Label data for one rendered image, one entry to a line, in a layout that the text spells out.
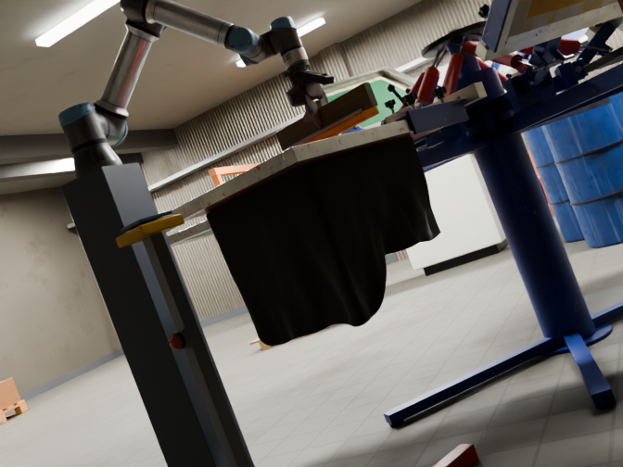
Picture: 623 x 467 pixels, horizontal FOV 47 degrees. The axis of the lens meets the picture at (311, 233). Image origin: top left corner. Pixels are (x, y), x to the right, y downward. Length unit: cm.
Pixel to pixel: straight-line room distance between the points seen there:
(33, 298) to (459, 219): 732
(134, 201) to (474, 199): 480
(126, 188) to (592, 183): 348
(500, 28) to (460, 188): 456
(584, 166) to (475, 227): 196
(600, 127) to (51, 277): 932
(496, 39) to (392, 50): 765
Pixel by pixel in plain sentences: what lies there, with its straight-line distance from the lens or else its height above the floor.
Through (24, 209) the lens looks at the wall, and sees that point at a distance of 1242.
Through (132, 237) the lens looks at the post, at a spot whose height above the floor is 93.
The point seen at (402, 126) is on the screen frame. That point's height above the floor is 97.
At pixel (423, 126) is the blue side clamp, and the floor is 96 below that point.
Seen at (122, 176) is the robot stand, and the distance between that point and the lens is 230.
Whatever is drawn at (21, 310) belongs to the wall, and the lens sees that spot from 1175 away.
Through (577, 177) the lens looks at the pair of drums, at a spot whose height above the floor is 50.
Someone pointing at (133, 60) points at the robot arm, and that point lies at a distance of 245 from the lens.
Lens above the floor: 78
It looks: level
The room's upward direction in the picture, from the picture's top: 21 degrees counter-clockwise
